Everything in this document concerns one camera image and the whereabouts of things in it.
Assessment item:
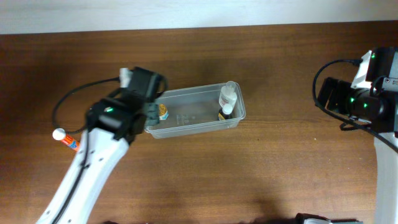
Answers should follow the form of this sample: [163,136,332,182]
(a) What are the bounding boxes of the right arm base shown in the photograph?
[295,213,363,224]

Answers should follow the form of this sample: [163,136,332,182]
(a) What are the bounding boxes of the clear plastic container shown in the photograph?
[145,83,246,139]

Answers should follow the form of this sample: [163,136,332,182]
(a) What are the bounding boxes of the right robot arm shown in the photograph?
[312,47,397,223]

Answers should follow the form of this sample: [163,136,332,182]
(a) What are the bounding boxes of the orange tube white cap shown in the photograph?
[52,128,80,152]

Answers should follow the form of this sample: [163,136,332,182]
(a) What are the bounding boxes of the small jar gold lid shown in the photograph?
[159,104,169,120]

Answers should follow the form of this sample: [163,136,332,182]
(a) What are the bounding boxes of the dark bottle white cap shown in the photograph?
[218,103,233,121]

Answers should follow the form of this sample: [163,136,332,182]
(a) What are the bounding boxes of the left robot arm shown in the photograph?
[38,67,168,223]

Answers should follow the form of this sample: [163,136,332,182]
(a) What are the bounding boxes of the white plastic bottle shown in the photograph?
[219,81,238,108]

